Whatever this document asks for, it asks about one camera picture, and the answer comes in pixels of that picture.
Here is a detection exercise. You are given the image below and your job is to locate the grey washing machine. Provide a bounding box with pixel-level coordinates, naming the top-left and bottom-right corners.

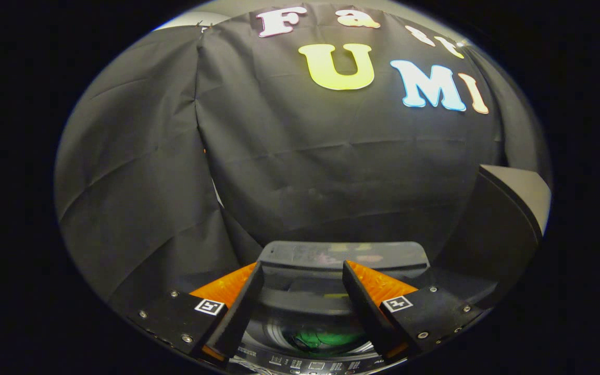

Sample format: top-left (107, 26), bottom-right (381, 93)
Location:
top-left (227, 241), bottom-right (436, 375)

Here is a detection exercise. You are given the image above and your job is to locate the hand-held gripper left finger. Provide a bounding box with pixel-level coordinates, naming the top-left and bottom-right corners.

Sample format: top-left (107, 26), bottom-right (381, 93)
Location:
top-left (127, 261), bottom-right (265, 363)

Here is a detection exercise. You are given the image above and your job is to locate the black backdrop cloth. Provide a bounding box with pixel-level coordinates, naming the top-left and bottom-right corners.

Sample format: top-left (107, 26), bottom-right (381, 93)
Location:
top-left (53, 3), bottom-right (551, 313)

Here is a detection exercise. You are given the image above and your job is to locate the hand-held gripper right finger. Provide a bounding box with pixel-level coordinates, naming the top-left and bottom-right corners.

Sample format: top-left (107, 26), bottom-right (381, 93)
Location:
top-left (342, 260), bottom-right (485, 360)

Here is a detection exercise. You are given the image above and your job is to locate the green polo shirt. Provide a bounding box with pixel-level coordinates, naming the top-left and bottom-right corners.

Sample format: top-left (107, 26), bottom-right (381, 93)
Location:
top-left (294, 327), bottom-right (369, 353)

